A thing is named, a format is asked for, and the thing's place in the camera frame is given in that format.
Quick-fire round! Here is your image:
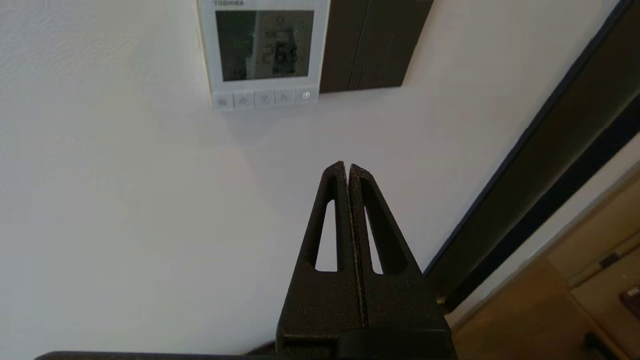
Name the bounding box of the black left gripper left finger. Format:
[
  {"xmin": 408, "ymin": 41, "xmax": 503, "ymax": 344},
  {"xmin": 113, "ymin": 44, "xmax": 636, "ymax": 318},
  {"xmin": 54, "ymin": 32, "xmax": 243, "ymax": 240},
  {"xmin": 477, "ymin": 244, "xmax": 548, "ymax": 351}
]
[{"xmin": 276, "ymin": 161, "xmax": 368, "ymax": 359}]

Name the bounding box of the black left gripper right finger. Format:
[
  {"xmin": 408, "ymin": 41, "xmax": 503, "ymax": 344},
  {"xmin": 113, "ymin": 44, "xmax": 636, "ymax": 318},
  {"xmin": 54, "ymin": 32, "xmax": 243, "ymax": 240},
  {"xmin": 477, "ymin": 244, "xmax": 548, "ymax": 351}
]
[{"xmin": 348, "ymin": 163, "xmax": 453, "ymax": 347}]

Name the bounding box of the white wall thermostat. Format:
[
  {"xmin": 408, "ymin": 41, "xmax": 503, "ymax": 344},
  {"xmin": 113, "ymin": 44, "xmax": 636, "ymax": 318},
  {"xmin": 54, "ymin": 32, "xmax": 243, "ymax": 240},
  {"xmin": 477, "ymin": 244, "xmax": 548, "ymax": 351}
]
[{"xmin": 196, "ymin": 0, "xmax": 332, "ymax": 112}]

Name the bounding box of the grey door frame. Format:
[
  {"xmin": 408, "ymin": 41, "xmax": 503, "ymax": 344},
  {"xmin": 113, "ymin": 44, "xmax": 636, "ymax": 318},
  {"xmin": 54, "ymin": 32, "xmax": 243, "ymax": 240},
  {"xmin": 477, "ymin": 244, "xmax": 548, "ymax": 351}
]
[{"xmin": 447, "ymin": 167, "xmax": 640, "ymax": 331}]

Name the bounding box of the bronze glass panel black frame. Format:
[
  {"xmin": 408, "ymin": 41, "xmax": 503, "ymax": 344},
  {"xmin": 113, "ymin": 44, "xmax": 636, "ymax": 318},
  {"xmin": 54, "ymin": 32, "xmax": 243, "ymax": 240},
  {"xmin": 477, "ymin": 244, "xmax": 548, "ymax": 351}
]
[{"xmin": 422, "ymin": 0, "xmax": 640, "ymax": 313}]

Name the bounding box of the dark grey switch panel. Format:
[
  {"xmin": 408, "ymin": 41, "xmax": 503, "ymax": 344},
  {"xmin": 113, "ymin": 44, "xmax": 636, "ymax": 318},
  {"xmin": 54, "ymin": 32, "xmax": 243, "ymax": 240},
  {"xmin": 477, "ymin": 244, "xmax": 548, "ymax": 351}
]
[{"xmin": 319, "ymin": 0, "xmax": 435, "ymax": 94}]

